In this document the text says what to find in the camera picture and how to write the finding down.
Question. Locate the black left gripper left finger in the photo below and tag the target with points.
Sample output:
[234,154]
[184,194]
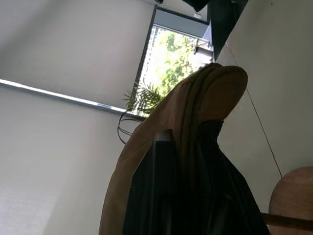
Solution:
[156,191]

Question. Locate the window with dark frame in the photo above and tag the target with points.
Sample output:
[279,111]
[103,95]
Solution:
[171,61]

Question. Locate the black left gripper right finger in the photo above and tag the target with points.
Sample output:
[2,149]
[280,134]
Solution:
[220,195]

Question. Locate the green potted palm plant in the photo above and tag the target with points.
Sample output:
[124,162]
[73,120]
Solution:
[146,98]

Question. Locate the black pillar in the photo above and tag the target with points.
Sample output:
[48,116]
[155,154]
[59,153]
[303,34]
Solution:
[222,24]

